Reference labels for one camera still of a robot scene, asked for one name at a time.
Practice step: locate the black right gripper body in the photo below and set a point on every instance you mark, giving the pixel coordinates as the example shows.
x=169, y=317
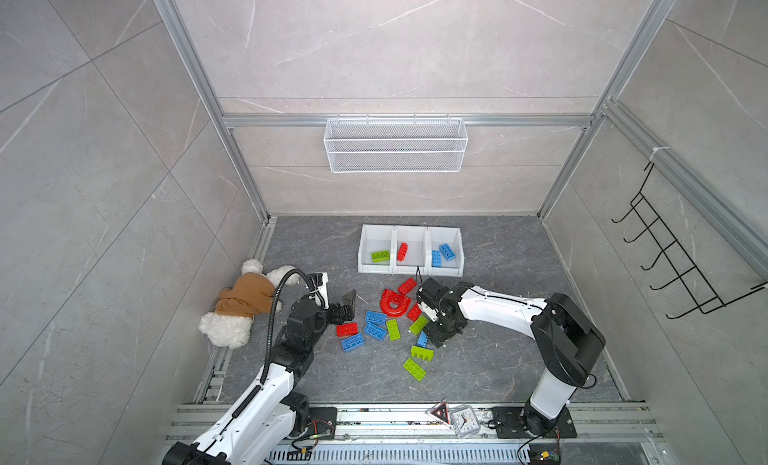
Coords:
x=439, y=330

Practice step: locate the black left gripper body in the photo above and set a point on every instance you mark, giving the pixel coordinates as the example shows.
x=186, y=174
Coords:
x=333, y=316

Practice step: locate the green lego brick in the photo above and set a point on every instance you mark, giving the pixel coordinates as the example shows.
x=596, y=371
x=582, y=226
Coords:
x=414, y=369
x=379, y=257
x=393, y=330
x=418, y=325

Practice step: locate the blue lego brick slanted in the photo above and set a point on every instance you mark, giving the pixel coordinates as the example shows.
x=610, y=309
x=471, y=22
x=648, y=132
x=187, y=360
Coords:
x=422, y=340

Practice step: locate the red lego brick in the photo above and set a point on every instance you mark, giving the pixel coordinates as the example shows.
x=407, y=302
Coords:
x=402, y=252
x=414, y=313
x=347, y=330
x=409, y=285

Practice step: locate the red arch lego piece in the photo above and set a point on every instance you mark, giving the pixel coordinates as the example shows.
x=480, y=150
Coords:
x=394, y=304

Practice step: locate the blue lego brick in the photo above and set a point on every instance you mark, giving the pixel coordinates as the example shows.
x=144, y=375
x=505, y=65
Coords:
x=436, y=259
x=352, y=343
x=446, y=252
x=377, y=318
x=375, y=331

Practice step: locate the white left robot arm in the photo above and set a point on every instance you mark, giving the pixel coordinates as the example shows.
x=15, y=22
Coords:
x=270, y=410

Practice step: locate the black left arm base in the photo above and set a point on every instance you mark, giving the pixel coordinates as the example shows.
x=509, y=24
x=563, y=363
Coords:
x=311, y=420

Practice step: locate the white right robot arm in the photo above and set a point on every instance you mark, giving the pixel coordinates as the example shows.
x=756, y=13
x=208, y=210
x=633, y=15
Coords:
x=568, y=342

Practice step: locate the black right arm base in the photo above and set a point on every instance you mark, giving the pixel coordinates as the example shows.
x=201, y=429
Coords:
x=518, y=422

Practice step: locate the green lego brick toothed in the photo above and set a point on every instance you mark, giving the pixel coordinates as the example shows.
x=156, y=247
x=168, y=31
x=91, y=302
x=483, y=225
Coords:
x=421, y=353

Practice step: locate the white left sorting bin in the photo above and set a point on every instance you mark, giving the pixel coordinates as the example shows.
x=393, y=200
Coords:
x=376, y=238

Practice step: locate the white sorting bin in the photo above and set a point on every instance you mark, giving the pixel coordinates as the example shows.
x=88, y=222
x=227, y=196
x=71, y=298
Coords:
x=416, y=255
x=453, y=237
x=376, y=238

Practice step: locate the green lego brick upright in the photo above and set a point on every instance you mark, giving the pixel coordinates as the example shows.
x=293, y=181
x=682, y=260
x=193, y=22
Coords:
x=393, y=330

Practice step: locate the green lego brick bottom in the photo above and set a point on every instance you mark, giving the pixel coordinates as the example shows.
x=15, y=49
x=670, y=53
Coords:
x=414, y=369

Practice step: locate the white right sorting bin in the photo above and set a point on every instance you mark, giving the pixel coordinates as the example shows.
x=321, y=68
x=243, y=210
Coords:
x=453, y=237

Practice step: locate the white middle sorting bin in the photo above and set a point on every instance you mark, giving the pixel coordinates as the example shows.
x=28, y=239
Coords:
x=416, y=255

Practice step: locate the red warning triangle toy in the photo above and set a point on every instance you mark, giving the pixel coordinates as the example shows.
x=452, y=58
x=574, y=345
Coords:
x=440, y=413

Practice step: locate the small white alarm clock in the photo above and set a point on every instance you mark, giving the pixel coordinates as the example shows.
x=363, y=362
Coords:
x=464, y=421

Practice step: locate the white brown plush toy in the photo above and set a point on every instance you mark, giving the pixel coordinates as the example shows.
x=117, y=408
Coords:
x=229, y=324

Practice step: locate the white wire mesh basket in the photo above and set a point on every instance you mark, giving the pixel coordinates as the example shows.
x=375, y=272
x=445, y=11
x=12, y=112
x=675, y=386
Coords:
x=367, y=145

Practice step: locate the black wire hook rack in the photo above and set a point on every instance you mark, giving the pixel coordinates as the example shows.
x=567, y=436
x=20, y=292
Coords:
x=684, y=270

